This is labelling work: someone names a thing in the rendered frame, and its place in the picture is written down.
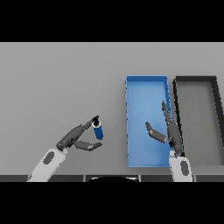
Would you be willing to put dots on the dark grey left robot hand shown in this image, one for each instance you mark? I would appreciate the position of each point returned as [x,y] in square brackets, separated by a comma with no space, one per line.
[72,136]

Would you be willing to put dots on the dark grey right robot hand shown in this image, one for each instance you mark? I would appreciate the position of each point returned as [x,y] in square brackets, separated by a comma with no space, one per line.
[173,134]

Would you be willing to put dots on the blue pipe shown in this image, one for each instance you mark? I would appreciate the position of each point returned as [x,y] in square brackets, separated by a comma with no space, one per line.
[97,130]

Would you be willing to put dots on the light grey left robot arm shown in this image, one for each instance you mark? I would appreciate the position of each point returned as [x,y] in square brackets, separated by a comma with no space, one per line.
[47,164]

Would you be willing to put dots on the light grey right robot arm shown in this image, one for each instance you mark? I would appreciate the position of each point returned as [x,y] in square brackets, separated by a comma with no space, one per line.
[180,168]

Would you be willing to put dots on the dark grey bin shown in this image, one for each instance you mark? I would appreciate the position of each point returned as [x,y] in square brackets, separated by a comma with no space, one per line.
[198,119]

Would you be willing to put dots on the blue bin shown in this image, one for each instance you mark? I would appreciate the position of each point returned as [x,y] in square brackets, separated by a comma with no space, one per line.
[147,121]

